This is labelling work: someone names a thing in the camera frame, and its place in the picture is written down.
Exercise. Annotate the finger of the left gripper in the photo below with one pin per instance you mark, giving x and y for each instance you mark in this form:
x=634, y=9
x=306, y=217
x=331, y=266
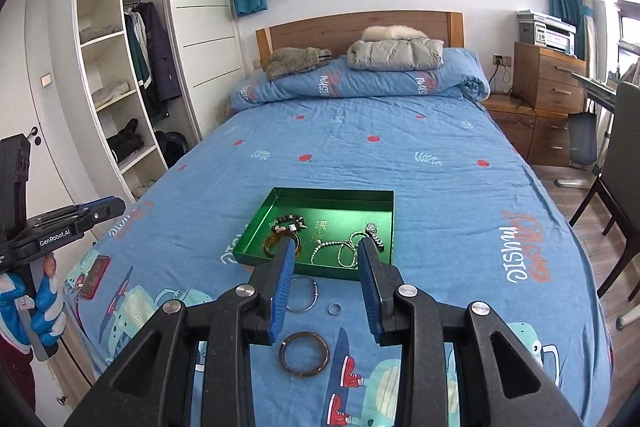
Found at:
x=101, y=210

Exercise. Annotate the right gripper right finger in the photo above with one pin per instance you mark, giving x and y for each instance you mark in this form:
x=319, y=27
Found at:
x=499, y=381

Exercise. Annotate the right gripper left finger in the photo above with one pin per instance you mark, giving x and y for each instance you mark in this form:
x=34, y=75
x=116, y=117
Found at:
x=150, y=383

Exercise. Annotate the dark brown bangle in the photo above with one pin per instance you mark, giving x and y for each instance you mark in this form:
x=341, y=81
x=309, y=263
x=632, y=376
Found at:
x=304, y=354

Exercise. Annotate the thin silver bangle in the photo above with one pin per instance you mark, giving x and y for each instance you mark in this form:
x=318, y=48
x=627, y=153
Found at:
x=304, y=294

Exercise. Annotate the amber orange bangle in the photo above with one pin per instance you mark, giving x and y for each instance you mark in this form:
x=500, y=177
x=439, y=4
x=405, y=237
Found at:
x=274, y=240

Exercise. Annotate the silver chain wristwatch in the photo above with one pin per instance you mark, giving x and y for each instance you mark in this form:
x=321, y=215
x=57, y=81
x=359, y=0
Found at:
x=371, y=230

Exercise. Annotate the twisted silver bangle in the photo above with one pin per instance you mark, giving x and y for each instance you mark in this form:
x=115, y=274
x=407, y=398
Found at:
x=354, y=239

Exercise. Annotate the green jewelry tray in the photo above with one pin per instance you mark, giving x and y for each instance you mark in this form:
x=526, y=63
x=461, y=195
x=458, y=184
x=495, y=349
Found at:
x=323, y=219

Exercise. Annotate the blue white gloved hand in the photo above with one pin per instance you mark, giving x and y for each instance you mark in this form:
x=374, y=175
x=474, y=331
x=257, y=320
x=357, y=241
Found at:
x=49, y=320

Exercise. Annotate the red smartphone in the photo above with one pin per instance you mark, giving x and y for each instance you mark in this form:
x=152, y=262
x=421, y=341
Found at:
x=88, y=283

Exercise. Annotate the white door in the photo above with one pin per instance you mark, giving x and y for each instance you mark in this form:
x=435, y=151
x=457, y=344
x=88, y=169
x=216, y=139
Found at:
x=45, y=189

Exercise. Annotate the hanging dark clothes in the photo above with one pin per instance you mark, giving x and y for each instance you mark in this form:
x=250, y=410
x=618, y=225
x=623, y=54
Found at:
x=151, y=55

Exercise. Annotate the blue dinosaur bed sheet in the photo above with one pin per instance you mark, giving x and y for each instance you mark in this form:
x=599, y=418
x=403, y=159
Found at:
x=459, y=213

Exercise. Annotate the white open wardrobe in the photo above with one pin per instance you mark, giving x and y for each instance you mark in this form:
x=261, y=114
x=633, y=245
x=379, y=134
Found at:
x=207, y=55

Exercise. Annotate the dark chair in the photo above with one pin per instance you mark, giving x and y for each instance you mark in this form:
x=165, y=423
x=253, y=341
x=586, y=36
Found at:
x=618, y=184

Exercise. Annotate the olive fleece garment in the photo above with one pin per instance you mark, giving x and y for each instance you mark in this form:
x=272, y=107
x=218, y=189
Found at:
x=289, y=61

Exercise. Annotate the dark tote bag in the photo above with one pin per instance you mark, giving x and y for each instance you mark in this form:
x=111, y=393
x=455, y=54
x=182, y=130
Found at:
x=582, y=130

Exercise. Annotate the wooden headboard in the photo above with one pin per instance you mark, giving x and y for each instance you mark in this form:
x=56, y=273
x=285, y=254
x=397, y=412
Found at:
x=338, y=32

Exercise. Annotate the wooden drawer nightstand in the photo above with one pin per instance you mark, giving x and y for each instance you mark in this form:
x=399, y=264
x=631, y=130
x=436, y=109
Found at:
x=544, y=78

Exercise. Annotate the grey puffer jacket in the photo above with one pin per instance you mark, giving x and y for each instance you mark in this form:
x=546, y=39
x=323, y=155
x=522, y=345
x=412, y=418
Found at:
x=395, y=49

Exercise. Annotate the folded blue duvet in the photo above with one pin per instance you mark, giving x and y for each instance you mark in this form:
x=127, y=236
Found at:
x=460, y=75

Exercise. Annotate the white printer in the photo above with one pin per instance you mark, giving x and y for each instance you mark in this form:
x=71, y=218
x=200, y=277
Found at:
x=539, y=29

